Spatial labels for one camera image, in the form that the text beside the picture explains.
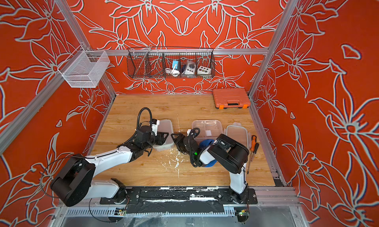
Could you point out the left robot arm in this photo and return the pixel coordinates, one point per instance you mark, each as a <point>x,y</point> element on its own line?
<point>75,181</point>

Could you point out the clear acrylic box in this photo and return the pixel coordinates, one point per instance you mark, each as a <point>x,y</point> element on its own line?
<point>84,70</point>

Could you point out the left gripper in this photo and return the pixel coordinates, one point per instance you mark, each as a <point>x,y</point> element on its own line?
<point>161,139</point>

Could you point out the clear lunch box lid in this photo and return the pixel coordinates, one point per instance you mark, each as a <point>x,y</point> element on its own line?
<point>239,133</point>

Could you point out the clear lunch box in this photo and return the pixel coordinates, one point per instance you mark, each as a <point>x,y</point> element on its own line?
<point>209,129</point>

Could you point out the orange handled screwdriver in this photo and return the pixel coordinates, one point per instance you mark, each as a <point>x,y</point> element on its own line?
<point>253,141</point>

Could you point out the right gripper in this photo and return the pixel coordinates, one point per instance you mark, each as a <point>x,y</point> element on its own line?
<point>179,141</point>

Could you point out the blue cloth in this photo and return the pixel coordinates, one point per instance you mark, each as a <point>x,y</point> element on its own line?
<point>205,158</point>

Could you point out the blue white small box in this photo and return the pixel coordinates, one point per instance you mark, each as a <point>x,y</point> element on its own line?
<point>175,65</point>

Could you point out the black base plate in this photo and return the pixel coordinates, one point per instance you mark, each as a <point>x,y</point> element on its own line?
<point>210,200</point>

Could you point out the white button box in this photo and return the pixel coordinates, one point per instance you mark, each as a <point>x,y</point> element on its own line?
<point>203,71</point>

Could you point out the orange tool case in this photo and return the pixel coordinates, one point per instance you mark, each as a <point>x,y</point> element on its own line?
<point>231,97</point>

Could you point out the black wire basket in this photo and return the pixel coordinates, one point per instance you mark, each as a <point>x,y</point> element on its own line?
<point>156,62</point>

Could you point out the black handled screwdriver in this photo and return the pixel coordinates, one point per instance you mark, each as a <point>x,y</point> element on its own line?
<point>254,151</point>

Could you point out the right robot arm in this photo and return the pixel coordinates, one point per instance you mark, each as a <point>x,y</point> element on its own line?
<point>232,155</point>

